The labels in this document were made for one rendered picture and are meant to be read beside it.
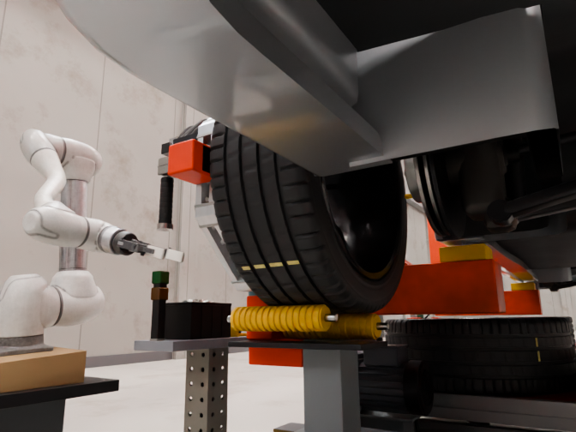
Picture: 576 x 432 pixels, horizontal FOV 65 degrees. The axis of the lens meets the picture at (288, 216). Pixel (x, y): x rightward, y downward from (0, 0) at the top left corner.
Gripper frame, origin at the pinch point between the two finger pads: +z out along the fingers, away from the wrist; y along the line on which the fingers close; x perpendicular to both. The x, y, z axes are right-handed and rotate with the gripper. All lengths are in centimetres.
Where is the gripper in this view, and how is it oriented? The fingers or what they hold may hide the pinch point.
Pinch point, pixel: (167, 254)
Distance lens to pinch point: 139.7
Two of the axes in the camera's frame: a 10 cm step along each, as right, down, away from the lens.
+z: 8.6, 1.5, -4.9
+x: -2.2, 9.7, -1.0
